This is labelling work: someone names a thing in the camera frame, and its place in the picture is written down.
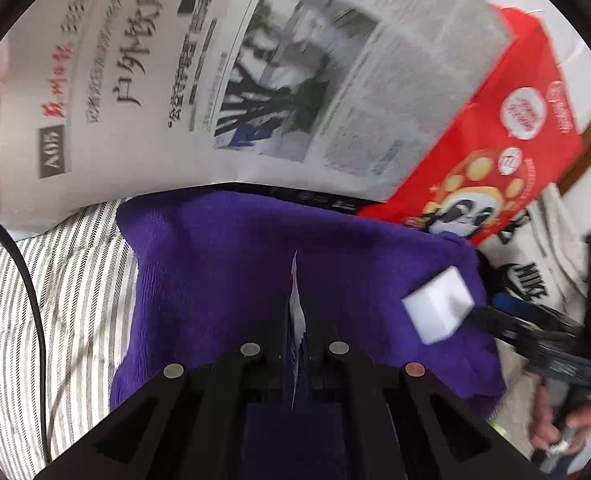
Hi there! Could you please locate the person's right hand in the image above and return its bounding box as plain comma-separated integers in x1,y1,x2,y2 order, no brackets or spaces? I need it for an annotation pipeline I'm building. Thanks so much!
529,375,591,456

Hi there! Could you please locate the beige Nike waist bag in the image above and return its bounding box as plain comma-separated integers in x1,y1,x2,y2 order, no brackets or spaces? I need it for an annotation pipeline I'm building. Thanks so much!
474,181,591,426

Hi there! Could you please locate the white sponge block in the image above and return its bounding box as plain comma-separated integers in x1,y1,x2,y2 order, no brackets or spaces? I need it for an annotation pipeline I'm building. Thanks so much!
402,266,474,346

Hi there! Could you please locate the purple towel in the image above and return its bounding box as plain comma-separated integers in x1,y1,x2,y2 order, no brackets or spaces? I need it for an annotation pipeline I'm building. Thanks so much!
110,190,505,416

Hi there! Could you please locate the striped bed quilt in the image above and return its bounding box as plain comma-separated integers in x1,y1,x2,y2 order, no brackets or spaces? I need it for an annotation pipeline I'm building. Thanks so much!
0,202,137,479

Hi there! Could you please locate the red panda paper bag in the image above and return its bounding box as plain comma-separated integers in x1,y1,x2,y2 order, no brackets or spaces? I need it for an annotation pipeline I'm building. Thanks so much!
359,8,583,245

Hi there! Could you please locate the folded newspaper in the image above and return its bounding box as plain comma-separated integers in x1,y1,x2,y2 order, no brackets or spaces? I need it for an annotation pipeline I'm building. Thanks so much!
0,0,512,233

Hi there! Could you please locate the black cable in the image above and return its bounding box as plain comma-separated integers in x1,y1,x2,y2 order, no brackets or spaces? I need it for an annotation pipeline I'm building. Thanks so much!
0,206,55,466

